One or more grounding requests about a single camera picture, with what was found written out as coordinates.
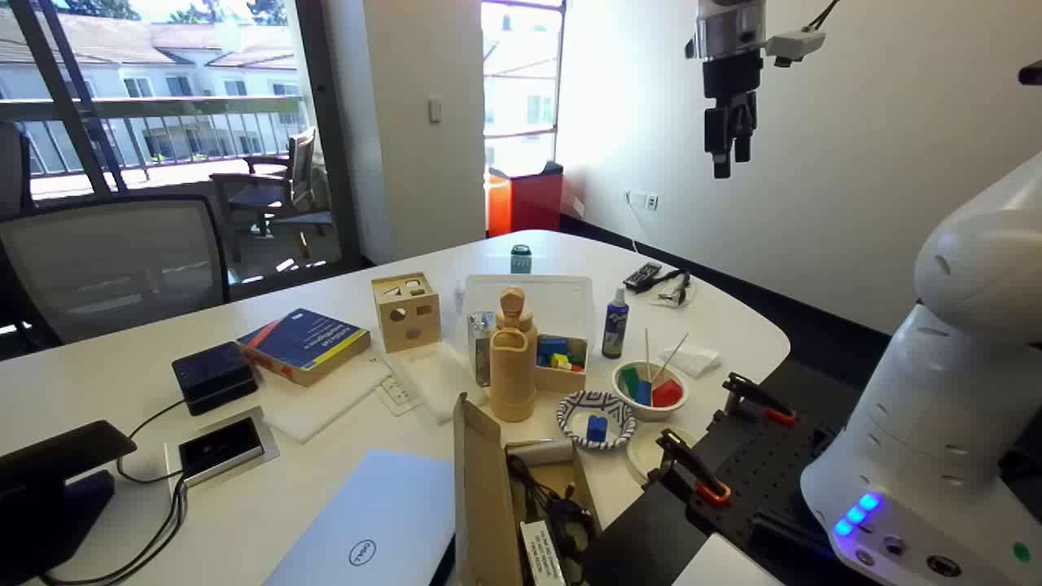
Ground dark patio chair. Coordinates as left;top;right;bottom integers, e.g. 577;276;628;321
207;128;337;273

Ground white bowl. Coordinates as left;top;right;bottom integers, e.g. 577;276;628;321
609;359;691;424

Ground blue glue bottle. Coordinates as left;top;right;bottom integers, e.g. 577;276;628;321
599;291;630;361

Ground large white foam board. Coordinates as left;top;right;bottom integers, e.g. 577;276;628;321
258;354;392;446

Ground silver Dell laptop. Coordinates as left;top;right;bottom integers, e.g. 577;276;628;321
259;450;458;586

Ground small clear jar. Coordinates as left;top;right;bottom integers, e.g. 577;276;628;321
464;310;499;390

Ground wooden shape sorter cube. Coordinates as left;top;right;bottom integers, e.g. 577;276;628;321
367;270;447;354

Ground white paper sheet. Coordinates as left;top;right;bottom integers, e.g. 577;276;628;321
670;531;786;586

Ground wooden peg figure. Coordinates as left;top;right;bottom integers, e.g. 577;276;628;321
494;286;536;340

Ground black orange clamp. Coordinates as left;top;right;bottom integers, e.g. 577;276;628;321
719;373;799;431
650;426;736;510

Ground white folded tissue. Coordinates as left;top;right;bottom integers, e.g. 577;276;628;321
665;340;725;380

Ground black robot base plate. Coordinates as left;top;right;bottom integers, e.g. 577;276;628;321
578;354;905;586

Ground wooden peg stand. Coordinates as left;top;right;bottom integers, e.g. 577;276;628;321
485;322;541;426

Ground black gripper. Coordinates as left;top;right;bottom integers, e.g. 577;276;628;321
700;49;766;184

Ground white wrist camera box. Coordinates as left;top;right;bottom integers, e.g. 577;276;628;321
761;25;830;72

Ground black power cable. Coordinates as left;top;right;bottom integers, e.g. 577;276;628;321
109;396;189;490
42;477;189;586

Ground red cylinder block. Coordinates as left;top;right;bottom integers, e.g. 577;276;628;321
646;379;688;411

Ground white plastic tray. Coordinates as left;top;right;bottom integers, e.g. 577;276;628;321
458;270;599;348

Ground black pliers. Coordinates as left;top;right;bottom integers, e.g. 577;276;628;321
504;454;599;568

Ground black monitor stand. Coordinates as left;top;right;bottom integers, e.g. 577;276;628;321
0;419;141;586

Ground wooden box of blocks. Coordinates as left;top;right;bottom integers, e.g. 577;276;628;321
531;334;593;396

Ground blue book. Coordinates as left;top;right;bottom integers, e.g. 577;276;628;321
236;305;373;390

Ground black eyeglasses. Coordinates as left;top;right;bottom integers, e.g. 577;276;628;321
646;268;694;310

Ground black rectangular box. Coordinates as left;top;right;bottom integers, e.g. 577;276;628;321
169;340;259;417

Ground grey mesh office chair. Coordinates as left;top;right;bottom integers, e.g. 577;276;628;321
0;194;233;352

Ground black phone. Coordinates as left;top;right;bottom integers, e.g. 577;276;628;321
623;261;665;292

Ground brown cardboard box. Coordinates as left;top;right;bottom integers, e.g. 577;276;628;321
448;390;602;586

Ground table power outlet panel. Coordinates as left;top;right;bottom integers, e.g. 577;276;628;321
158;407;280;490

